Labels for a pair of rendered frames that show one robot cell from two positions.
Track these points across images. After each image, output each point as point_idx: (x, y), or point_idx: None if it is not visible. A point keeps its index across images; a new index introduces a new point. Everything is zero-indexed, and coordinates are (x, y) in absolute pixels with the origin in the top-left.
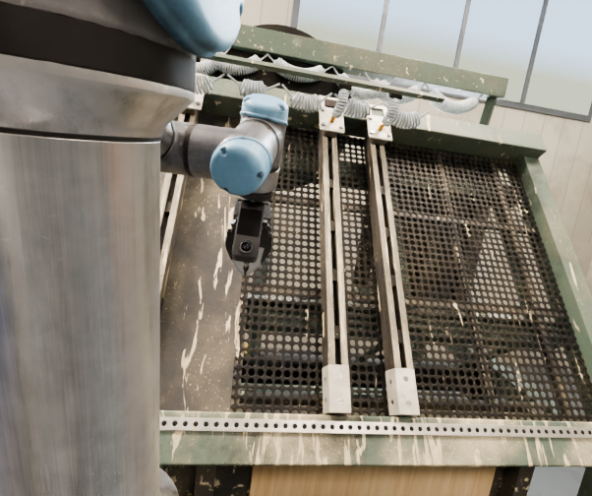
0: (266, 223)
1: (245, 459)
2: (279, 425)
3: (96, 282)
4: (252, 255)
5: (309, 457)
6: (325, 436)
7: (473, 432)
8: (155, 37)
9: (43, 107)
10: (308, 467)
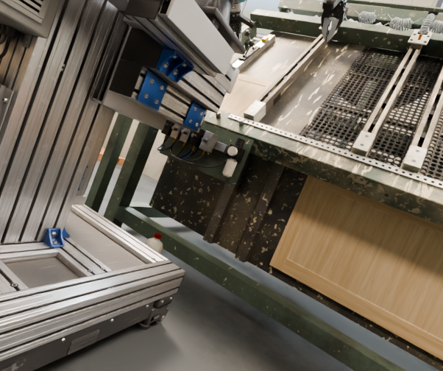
0: (343, 1)
1: (293, 149)
2: (319, 144)
3: None
4: (331, 2)
5: (330, 161)
6: (344, 157)
7: None
8: None
9: None
10: (329, 223)
